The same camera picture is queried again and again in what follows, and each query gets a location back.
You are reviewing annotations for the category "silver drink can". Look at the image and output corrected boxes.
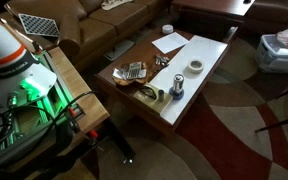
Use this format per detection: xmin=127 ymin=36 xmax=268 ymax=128
xmin=172 ymin=73 xmax=185 ymax=96

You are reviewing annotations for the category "brown wooden bowl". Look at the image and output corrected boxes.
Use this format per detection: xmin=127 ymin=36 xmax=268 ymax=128
xmin=112 ymin=61 xmax=158 ymax=87

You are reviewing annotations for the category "grey calculator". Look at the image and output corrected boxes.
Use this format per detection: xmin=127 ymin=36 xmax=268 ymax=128
xmin=127 ymin=61 xmax=143 ymax=80

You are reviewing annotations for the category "white paper slip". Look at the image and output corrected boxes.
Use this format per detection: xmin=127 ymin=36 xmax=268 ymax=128
xmin=112 ymin=68 xmax=128 ymax=80

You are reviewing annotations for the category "brown wooden coffee table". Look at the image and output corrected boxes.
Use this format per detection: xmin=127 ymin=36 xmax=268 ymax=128
xmin=94 ymin=28 xmax=240 ymax=136

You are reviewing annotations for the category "grey flat pad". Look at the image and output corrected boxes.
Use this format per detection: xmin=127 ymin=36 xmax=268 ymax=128
xmin=103 ymin=39 xmax=136 ymax=62

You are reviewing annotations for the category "white paper sheet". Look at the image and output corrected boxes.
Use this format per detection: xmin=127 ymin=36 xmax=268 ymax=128
xmin=151 ymin=31 xmax=190 ymax=55

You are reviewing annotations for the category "beige masking tape roll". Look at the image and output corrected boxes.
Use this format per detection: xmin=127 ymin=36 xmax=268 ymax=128
xmin=187 ymin=58 xmax=205 ymax=74

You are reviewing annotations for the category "light wooden robot table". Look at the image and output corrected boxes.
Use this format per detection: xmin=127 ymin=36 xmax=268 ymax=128
xmin=0 ymin=46 xmax=111 ymax=180

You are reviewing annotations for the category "white round bowl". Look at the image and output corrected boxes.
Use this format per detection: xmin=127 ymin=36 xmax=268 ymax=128
xmin=161 ymin=24 xmax=174 ymax=35

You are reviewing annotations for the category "white rectangular board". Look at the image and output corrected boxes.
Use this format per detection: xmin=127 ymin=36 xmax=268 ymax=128
xmin=149 ymin=34 xmax=229 ymax=126

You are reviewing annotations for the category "brown leather sofa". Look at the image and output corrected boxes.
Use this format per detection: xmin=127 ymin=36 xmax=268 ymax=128
xmin=0 ymin=0 xmax=172 ymax=68

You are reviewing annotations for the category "white cloth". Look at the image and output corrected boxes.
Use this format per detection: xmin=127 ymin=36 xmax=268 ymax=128
xmin=101 ymin=0 xmax=134 ymax=11

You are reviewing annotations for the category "patterned red beige rug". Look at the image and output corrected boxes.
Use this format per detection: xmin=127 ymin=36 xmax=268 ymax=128
xmin=80 ymin=36 xmax=288 ymax=180

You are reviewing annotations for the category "dark lift-top table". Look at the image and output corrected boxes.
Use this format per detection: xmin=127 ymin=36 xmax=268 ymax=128
xmin=170 ymin=0 xmax=257 ymax=24

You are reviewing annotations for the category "checkerboard calibration board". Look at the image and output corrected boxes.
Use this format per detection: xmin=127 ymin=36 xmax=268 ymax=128
xmin=18 ymin=13 xmax=60 ymax=38

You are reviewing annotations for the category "white plastic storage bin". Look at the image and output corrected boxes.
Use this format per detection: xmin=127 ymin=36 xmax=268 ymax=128
xmin=254 ymin=33 xmax=288 ymax=74

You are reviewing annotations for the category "dark brown armchair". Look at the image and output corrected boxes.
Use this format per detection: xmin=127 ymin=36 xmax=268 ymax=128
xmin=247 ymin=0 xmax=288 ymax=34

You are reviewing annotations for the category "black table leg frame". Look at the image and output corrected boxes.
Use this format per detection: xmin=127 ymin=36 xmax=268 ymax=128
xmin=102 ymin=118 xmax=137 ymax=166

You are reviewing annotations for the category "red-handled clamp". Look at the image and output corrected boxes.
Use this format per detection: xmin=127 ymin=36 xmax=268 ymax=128
xmin=88 ymin=129 xmax=99 ymax=139
xmin=67 ymin=107 xmax=78 ymax=118

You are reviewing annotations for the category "black base cable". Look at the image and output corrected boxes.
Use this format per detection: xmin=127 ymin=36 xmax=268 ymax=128
xmin=0 ymin=90 xmax=98 ymax=151

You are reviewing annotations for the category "aluminium rail frame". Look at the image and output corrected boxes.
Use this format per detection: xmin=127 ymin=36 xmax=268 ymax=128
xmin=0 ymin=49 xmax=85 ymax=168

